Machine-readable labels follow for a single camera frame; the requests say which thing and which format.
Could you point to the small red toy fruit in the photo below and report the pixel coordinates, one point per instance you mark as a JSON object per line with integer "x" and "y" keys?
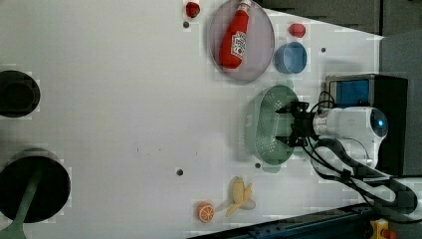
{"x": 192, "y": 9}

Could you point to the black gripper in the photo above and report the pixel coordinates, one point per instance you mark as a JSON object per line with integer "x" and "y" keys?
{"x": 302, "y": 127}

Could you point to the grey round plate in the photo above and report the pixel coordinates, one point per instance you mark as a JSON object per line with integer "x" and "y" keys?
{"x": 260, "y": 41}

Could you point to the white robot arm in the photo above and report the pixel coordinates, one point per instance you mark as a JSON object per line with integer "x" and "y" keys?
{"x": 343, "y": 146}

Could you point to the toy orange half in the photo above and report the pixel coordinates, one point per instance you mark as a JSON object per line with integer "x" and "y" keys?
{"x": 205, "y": 212}

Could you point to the green plastic strainer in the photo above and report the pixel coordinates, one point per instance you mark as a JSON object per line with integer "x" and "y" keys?
{"x": 263, "y": 125}

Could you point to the blue bowl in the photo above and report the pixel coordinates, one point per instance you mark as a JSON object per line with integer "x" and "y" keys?
{"x": 291, "y": 58}

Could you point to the toy strawberry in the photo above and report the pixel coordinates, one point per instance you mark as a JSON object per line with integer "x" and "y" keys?
{"x": 297, "y": 30}

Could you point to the green spatula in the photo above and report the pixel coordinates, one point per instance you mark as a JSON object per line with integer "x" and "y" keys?
{"x": 15, "y": 230}

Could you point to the toy peeled banana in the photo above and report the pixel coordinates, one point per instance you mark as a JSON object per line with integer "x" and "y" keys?
{"x": 241, "y": 196}

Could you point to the black toaster oven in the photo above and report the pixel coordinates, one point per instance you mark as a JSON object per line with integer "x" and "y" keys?
{"x": 388, "y": 94}

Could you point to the black round container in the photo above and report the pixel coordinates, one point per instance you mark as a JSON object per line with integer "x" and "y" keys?
{"x": 19, "y": 94}

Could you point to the red ketchup bottle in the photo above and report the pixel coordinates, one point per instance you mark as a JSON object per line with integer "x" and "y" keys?
{"x": 233, "y": 45}

